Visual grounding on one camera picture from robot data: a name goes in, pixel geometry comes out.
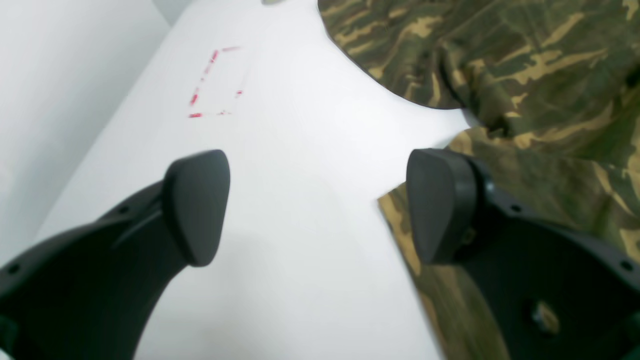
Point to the red tape rectangle marking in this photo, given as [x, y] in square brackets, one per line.
[221, 84]

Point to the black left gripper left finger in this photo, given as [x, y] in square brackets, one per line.
[88, 293]

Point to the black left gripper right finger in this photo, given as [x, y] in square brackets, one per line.
[555, 293]

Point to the camouflage T-shirt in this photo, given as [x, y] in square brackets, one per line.
[550, 89]

